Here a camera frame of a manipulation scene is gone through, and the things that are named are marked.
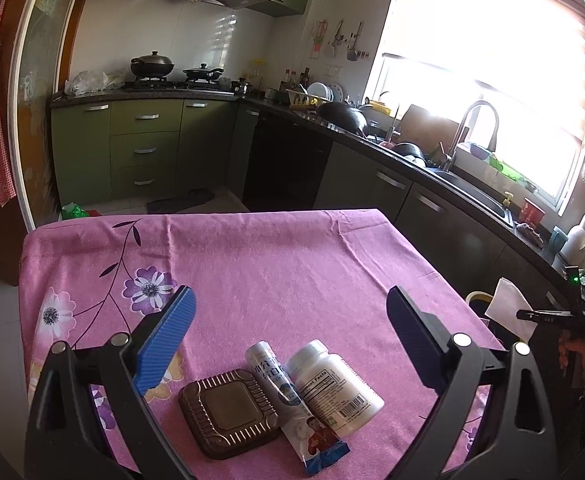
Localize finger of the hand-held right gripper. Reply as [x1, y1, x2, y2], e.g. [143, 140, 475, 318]
[517, 309, 572, 324]

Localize white toothpaste tube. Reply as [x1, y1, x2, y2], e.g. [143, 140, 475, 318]
[245, 341, 348, 477]

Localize dark base cabinet run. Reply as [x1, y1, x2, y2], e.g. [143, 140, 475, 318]
[227, 104, 585, 321]

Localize green base cabinet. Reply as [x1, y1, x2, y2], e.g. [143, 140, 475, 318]
[50, 99, 238, 207]

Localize hanging kitchen utensils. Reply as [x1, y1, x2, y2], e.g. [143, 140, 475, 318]
[313, 20, 371, 62]

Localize yellow-rimmed black trash bin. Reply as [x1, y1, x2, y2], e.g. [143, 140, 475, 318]
[465, 289, 533, 356]

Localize green plastic bag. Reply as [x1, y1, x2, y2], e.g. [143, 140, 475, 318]
[61, 202, 91, 221]

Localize brown plastic tray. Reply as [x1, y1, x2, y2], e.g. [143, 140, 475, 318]
[178, 367, 282, 461]

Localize window with blind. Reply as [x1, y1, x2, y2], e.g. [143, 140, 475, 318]
[367, 0, 585, 211]

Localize crumpled plastic bag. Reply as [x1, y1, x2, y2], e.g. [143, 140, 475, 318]
[65, 70, 126, 96]

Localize steel kitchen sink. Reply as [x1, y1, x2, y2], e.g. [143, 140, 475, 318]
[433, 167, 516, 227]

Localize steel kitchen faucet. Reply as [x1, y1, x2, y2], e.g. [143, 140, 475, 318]
[443, 101, 500, 173]

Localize red cup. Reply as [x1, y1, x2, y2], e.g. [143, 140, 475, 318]
[517, 197, 546, 226]

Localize pink floral tablecloth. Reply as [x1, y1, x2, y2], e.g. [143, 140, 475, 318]
[18, 207, 506, 480]

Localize gas stove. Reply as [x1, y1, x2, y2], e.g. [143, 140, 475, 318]
[125, 77, 234, 94]

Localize black lidded frying pan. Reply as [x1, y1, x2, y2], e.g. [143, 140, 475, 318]
[182, 63, 224, 82]

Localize dish rack with plates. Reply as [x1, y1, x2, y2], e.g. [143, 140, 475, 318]
[285, 82, 346, 111]

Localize dark floor mat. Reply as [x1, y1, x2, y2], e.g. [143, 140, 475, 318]
[146, 188, 216, 214]

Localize wooden cutting board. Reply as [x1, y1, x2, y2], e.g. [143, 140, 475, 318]
[397, 104, 461, 149]

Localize white tissue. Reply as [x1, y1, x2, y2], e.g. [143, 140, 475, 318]
[483, 277, 538, 343]

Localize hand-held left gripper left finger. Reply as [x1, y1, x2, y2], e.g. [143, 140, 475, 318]
[25, 285, 196, 480]

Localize large black wok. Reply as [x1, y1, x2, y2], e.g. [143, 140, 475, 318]
[317, 101, 371, 139]

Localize black lidded wok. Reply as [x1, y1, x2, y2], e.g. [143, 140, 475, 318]
[130, 51, 176, 80]

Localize white plastic bottle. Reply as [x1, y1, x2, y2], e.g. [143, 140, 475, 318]
[563, 214, 585, 274]

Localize glass sliding door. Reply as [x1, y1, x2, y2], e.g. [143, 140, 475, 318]
[12, 0, 89, 227]

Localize white pill bottle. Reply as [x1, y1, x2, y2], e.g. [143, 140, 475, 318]
[283, 339, 386, 438]

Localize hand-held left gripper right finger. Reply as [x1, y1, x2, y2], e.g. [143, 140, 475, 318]
[387, 285, 558, 480]

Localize blue cup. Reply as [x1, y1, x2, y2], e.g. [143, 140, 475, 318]
[551, 226, 568, 261]

